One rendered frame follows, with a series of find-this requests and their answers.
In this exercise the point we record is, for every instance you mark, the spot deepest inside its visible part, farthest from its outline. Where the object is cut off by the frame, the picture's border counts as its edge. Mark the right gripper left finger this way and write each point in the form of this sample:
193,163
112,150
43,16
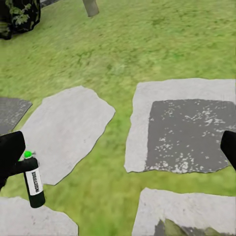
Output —
12,146

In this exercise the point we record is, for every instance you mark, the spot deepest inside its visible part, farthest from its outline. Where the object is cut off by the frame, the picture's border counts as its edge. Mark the insectifuge atomizer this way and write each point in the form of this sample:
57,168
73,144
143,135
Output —
33,182

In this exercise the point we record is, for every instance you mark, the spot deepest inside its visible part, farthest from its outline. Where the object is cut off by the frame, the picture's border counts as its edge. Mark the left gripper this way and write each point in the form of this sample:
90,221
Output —
19,168

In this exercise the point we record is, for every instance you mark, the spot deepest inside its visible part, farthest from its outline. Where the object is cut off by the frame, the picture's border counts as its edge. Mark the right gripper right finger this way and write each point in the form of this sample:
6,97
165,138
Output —
228,146

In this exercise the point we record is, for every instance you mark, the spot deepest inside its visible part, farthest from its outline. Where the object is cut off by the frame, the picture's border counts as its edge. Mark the bush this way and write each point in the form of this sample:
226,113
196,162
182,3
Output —
18,16

